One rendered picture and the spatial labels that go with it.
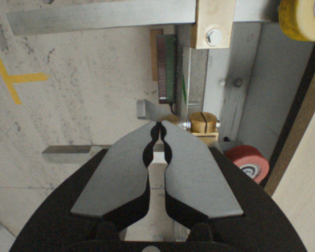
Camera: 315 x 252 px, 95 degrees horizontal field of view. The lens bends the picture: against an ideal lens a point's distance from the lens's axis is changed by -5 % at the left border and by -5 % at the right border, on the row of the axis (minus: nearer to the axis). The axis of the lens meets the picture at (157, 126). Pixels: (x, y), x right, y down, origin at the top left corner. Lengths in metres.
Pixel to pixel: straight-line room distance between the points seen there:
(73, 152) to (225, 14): 0.36
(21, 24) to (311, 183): 0.58
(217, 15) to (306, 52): 0.22
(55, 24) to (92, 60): 0.92
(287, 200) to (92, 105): 1.22
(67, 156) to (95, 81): 0.91
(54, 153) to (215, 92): 0.47
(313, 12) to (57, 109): 1.45
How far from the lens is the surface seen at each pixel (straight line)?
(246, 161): 0.30
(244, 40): 0.54
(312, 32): 0.26
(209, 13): 0.26
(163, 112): 0.15
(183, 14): 0.26
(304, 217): 0.55
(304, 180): 0.42
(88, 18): 0.28
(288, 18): 0.26
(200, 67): 0.42
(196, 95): 0.44
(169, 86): 0.42
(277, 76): 0.47
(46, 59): 1.37
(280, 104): 0.45
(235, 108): 0.58
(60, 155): 0.39
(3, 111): 1.81
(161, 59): 0.41
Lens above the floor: 1.11
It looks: 60 degrees down
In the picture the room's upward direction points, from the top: 177 degrees counter-clockwise
